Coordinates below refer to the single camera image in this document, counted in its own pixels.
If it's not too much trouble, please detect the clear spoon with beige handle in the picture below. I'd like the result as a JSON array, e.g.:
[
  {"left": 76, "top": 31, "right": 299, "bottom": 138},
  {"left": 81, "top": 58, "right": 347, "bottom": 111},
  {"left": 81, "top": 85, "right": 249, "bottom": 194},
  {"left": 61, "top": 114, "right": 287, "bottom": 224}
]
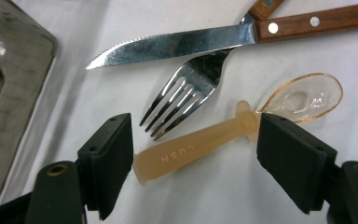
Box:
[{"left": 131, "top": 72, "right": 345, "bottom": 188}]

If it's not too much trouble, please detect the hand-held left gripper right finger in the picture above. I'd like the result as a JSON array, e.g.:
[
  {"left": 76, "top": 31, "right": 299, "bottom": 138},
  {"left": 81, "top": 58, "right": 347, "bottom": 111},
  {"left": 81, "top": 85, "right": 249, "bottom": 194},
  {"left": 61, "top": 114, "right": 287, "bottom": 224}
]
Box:
[{"left": 255, "top": 112, "right": 338, "bottom": 216}]

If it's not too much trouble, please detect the grey translucent plastic bin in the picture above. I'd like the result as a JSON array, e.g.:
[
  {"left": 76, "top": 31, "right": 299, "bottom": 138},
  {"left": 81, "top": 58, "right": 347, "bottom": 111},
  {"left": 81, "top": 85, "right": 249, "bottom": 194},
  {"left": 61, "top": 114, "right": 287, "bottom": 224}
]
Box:
[{"left": 0, "top": 0, "right": 59, "bottom": 216}]

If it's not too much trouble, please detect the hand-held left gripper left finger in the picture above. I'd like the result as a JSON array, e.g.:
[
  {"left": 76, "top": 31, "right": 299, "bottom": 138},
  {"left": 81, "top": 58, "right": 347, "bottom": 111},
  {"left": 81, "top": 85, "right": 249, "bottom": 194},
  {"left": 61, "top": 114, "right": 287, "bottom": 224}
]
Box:
[{"left": 76, "top": 112, "right": 135, "bottom": 220}]

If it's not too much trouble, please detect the wooden-handled steel knife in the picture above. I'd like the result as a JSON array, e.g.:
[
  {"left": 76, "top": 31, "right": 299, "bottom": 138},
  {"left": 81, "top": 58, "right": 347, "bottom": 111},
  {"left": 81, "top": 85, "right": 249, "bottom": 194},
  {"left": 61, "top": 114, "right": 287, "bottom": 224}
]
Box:
[{"left": 85, "top": 1, "right": 358, "bottom": 71}]

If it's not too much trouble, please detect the wooden-handled steel fork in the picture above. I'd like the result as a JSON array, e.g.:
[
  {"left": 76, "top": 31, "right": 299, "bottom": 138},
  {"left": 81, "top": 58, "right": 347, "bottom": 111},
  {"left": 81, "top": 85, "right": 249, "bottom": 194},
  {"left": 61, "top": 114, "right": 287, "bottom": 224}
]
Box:
[{"left": 139, "top": 0, "right": 285, "bottom": 142}]

